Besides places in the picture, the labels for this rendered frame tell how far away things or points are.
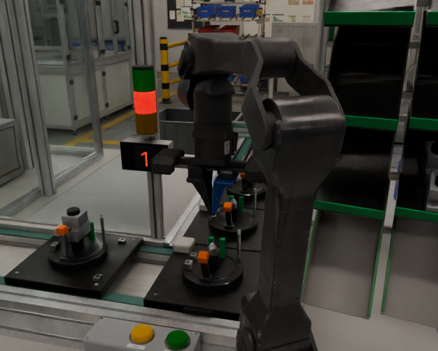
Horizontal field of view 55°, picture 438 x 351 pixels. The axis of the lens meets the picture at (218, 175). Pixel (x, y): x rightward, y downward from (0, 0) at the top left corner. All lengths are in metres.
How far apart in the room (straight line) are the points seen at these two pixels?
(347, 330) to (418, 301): 0.21
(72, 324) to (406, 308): 0.66
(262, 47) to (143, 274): 0.78
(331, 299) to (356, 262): 0.09
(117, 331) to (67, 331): 0.15
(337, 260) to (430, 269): 0.17
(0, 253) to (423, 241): 1.05
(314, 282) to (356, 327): 0.21
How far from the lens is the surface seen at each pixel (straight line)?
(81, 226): 1.05
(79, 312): 0.94
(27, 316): 1.03
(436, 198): 0.80
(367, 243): 0.91
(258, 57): 0.42
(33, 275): 1.07
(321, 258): 0.90
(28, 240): 1.30
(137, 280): 1.08
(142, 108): 0.99
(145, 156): 1.02
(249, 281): 0.97
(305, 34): 8.09
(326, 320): 1.07
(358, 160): 0.89
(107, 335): 0.87
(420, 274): 0.92
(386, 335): 1.07
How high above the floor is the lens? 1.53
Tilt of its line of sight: 21 degrees down
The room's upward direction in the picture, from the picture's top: straight up
